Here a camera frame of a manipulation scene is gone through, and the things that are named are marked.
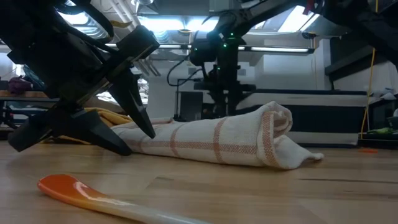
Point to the navy fabric basket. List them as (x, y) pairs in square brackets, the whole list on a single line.
[(323, 118)]

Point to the white checked towel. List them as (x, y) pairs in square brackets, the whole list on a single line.
[(202, 140)]

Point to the long ceiling light tube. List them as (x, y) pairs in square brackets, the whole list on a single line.
[(280, 49), (169, 46)]

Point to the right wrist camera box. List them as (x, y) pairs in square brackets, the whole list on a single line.
[(202, 51)]

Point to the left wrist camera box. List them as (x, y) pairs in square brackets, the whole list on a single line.
[(138, 43)]

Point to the dark maroon bag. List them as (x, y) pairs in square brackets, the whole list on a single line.
[(18, 85)]

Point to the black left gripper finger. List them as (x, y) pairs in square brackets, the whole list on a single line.
[(81, 127), (132, 99)]

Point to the green object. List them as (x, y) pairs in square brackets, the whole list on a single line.
[(384, 131)]

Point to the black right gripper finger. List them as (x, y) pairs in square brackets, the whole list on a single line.
[(234, 102), (220, 104)]

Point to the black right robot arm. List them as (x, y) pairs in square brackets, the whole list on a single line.
[(236, 18)]

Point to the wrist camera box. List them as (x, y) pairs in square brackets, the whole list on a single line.
[(202, 51), (138, 43)]

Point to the small black ceiling fixture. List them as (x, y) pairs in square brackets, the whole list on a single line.
[(309, 35)]

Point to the teal cloth pile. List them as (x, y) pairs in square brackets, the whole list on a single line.
[(34, 79)]

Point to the black metal table frame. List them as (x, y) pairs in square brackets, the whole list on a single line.
[(177, 99)]

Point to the yellow towel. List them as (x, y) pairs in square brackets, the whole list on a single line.
[(112, 118)]

